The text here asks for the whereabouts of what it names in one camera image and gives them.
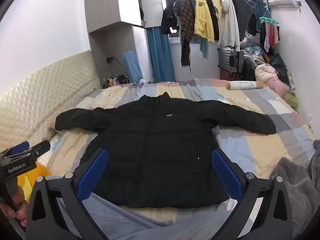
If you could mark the cream quilted headboard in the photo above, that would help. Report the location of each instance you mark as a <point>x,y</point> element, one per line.
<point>37,92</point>

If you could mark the hanging dark grey garment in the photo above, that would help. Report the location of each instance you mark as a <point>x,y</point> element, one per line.
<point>242,12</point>

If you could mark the grey fleece blanket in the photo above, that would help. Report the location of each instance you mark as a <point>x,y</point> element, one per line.
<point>300,192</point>

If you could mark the pale quilted mattress pad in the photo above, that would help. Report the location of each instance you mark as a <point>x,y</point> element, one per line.
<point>53,152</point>

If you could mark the person's light blue jeans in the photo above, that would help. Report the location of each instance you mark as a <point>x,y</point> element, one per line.
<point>125,225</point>

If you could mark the teal clip hanger with socks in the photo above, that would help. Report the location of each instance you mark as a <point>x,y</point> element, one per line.
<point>270,32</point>

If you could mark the pile of mixed clothes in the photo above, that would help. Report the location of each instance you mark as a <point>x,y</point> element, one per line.
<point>252,50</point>

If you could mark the pastel patchwork bed quilt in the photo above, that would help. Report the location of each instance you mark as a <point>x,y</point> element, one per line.
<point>250,140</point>

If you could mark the hanging black jacket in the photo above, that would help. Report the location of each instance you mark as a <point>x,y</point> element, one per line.
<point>170,15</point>

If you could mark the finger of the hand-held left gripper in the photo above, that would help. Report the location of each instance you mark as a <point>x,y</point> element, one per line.
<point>21,146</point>
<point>41,147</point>

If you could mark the pink cloth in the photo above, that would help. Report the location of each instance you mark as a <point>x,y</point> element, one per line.
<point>278,88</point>

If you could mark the white lint roller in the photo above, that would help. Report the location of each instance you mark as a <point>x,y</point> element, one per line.
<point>245,85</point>

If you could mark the group of bedside bottles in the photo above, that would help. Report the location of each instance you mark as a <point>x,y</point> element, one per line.
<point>116,79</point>

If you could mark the yellow plush toy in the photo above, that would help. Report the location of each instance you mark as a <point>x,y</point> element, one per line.
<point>40,177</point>

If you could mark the cream puffy coat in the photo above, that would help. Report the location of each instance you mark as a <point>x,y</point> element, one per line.
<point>265,73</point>

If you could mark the person's left hand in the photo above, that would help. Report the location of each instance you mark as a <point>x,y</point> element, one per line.
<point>20,196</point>

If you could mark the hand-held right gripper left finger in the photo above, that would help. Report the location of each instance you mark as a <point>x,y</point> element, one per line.
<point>92,175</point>

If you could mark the hanging pale yellow garment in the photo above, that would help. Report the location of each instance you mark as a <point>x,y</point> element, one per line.
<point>217,7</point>

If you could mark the black bag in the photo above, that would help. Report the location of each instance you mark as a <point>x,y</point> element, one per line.
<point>278,65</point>

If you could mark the hanging brown plaid coat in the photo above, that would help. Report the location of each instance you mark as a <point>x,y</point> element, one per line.
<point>186,30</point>

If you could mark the red box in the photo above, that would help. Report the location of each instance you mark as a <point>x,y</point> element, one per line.
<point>228,76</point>

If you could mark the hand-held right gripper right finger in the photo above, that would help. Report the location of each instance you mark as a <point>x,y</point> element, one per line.
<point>226,175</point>

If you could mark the grey wall cabinet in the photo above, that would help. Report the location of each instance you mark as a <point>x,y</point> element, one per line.
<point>112,17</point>

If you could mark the light blue round object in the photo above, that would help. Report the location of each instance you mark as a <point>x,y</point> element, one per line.
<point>141,82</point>

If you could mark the hanging light teal garment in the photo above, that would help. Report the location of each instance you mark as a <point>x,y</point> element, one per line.
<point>203,48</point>

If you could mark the silver suitcase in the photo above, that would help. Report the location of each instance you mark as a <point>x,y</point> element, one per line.
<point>230,58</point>

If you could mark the hanging white hoodie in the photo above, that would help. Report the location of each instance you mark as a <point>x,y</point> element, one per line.
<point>230,27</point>

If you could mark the black puffer jacket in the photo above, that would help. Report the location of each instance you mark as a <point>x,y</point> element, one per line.
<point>160,140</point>

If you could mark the hanging black garment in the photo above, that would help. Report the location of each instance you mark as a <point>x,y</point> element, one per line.
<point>212,12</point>

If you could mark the white air conditioner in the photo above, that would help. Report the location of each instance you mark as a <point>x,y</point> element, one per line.
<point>282,3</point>

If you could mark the hanging yellow fleece jacket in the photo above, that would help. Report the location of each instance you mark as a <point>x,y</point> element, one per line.
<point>202,20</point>

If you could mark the blue curtain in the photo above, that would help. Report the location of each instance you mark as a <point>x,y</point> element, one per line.
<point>160,55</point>

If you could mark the green box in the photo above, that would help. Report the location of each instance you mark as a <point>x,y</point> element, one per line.
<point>291,102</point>

